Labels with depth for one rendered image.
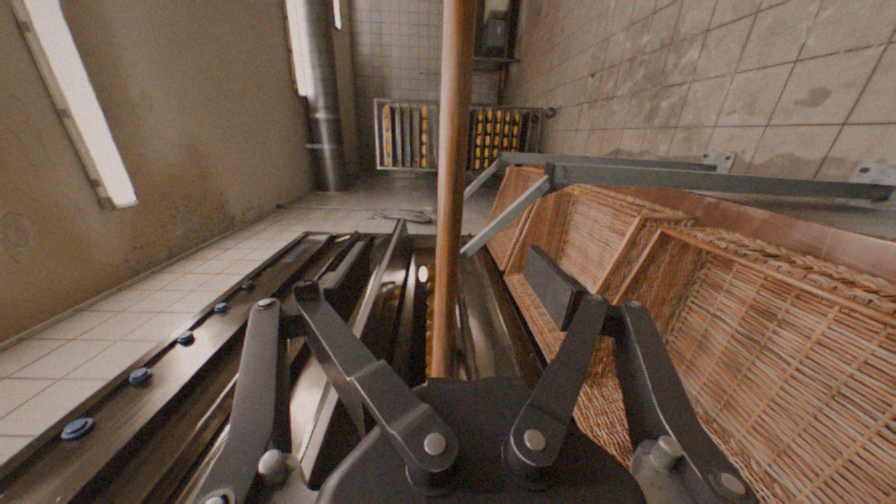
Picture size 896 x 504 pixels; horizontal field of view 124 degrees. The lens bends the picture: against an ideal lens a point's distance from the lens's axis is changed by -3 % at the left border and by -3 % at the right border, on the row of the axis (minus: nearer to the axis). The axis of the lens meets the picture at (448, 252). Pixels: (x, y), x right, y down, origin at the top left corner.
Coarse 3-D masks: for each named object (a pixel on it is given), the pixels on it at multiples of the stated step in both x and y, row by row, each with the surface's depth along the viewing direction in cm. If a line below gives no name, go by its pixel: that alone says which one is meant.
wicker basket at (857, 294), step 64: (704, 256) 56; (768, 256) 41; (704, 320) 57; (768, 320) 45; (832, 320) 37; (704, 384) 57; (768, 384) 45; (832, 384) 37; (768, 448) 44; (832, 448) 37
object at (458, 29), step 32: (448, 0) 22; (448, 32) 23; (448, 64) 24; (448, 96) 25; (448, 128) 26; (448, 160) 26; (448, 192) 28; (448, 224) 29; (448, 256) 30; (448, 288) 32; (448, 320) 33; (448, 352) 35
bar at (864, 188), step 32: (512, 160) 101; (544, 160) 101; (576, 160) 102; (608, 160) 103; (640, 160) 103; (704, 160) 111; (544, 192) 59; (768, 192) 61; (800, 192) 61; (832, 192) 61; (864, 192) 62
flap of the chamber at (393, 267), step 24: (408, 240) 170; (384, 264) 107; (384, 288) 98; (384, 312) 93; (360, 336) 69; (384, 336) 89; (336, 408) 51; (336, 432) 49; (312, 456) 42; (336, 456) 48; (312, 480) 40
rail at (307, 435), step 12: (396, 228) 151; (384, 252) 120; (372, 276) 99; (360, 312) 79; (324, 384) 56; (324, 396) 53; (312, 420) 48; (312, 432) 46; (300, 444) 44; (300, 456) 43
